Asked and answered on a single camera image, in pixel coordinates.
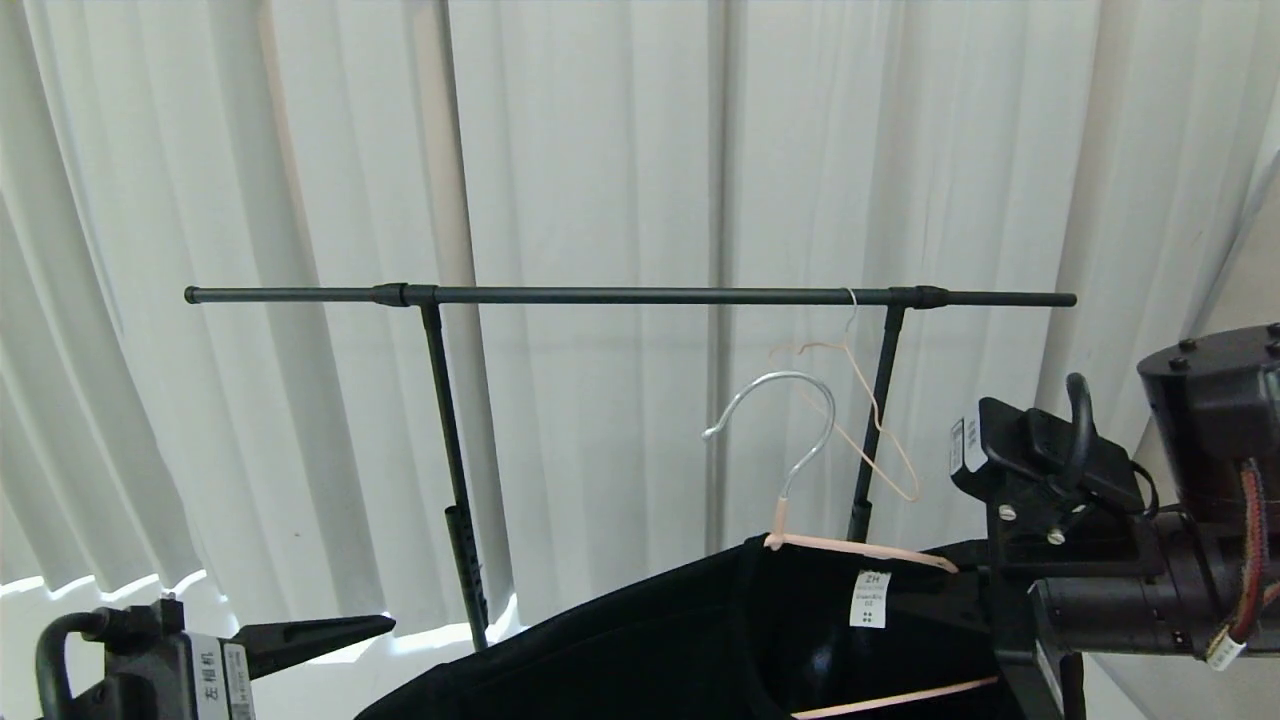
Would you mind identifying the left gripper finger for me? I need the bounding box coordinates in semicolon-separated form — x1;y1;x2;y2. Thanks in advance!
235;614;397;682

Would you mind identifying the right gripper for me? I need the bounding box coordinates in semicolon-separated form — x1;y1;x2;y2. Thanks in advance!
988;515;1241;720

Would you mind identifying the pink clothes hanger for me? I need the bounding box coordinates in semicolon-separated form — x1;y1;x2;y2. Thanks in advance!
703;372;1001;720
770;290;919;504

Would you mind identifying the black garment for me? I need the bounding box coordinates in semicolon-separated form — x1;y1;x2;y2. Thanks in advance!
355;535;1031;720

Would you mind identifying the black clothes rack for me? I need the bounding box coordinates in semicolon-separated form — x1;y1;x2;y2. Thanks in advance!
185;284;1078;653

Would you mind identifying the white curtain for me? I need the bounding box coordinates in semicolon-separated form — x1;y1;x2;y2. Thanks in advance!
0;0;1280;641

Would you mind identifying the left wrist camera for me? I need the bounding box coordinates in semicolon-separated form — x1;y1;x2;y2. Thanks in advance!
95;598;257;720

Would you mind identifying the black cable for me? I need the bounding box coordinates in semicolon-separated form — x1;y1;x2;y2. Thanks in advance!
1062;373;1163;518
35;610;113;720

